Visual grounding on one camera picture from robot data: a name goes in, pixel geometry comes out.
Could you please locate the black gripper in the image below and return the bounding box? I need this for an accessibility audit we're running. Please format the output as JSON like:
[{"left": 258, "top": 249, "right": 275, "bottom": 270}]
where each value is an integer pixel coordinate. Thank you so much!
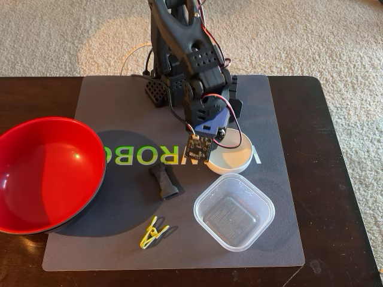
[{"left": 184, "top": 89, "right": 231, "bottom": 149}]

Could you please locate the white round lid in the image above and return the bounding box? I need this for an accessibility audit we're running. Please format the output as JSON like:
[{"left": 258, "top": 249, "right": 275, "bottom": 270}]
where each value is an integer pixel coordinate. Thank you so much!
[{"left": 207, "top": 127, "right": 254, "bottom": 176}]

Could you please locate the small black tube sleeve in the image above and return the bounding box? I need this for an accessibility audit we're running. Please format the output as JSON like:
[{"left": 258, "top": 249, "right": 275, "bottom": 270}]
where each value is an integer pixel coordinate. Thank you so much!
[{"left": 148, "top": 163, "right": 186, "bottom": 200}]

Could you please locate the clear plastic container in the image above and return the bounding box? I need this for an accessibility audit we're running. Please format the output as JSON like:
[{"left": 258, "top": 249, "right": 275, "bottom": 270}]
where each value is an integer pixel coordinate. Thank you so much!
[{"left": 193, "top": 173, "right": 275, "bottom": 252}]

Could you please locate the yellow wire clip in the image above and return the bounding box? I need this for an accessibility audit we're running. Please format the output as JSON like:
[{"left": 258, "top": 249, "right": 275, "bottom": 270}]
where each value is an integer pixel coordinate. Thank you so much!
[{"left": 139, "top": 215, "right": 171, "bottom": 249}]

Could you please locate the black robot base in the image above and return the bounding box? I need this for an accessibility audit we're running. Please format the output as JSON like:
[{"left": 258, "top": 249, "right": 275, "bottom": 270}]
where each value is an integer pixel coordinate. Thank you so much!
[{"left": 144, "top": 50, "right": 194, "bottom": 108}]

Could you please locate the red bowl with black outside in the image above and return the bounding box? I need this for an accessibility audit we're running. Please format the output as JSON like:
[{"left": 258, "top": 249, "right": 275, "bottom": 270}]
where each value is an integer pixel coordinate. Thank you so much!
[{"left": 0, "top": 116, "right": 107, "bottom": 236}]

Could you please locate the grey mat with WOWROBO print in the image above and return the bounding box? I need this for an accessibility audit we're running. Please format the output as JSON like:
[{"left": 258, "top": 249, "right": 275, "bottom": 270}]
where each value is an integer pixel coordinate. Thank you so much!
[{"left": 41, "top": 74, "right": 306, "bottom": 272}]

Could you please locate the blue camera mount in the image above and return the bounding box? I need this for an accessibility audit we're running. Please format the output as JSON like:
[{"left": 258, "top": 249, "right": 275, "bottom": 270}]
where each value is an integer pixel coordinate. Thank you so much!
[{"left": 193, "top": 109, "right": 230, "bottom": 139}]

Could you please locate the red white black servo wire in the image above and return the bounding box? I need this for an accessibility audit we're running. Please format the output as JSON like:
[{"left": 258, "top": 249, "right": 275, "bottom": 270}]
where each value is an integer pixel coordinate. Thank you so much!
[
  {"left": 200, "top": 94, "right": 243, "bottom": 149},
  {"left": 193, "top": 0, "right": 232, "bottom": 68}
]

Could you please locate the black camera circuit board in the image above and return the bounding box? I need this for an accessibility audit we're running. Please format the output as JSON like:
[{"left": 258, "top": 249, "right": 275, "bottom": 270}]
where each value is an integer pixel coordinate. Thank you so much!
[{"left": 183, "top": 133, "right": 218, "bottom": 164}]

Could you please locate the thin black camera cable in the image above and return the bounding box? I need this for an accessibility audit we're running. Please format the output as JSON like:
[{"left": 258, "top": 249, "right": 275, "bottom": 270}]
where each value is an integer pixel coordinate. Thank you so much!
[{"left": 130, "top": 49, "right": 195, "bottom": 138}]

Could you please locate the white cable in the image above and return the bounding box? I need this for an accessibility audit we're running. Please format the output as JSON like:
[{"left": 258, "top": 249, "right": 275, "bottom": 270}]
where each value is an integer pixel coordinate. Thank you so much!
[{"left": 120, "top": 42, "right": 153, "bottom": 76}]

